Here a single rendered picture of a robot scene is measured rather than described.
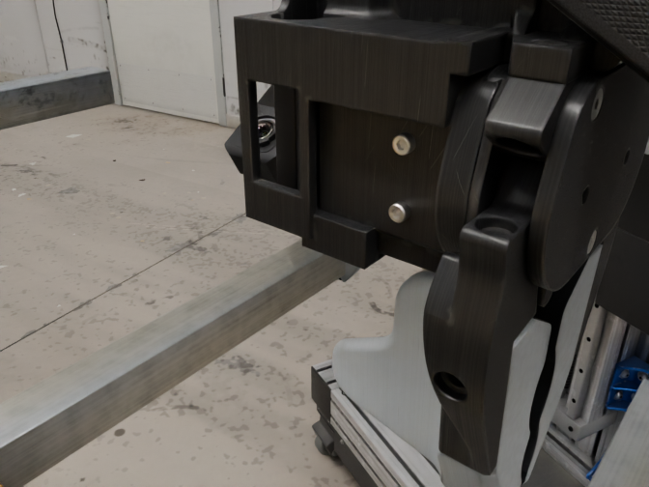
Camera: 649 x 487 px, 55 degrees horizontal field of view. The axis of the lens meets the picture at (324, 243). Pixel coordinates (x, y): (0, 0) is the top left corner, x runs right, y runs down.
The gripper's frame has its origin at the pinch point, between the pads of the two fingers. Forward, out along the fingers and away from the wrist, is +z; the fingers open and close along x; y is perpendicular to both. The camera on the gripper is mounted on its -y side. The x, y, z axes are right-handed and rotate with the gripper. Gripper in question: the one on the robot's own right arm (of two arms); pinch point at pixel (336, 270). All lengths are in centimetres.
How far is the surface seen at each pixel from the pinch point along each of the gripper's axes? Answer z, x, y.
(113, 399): -2.2, -1.5, -21.7
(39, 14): 29, 403, 192
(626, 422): -2.8, -23.7, -7.0
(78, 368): -3.4, 0.8, -22.1
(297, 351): 83, 68, 71
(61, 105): -11.3, 23.5, -8.0
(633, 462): -2.8, -24.7, -9.5
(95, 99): -11.2, 23.5, -4.8
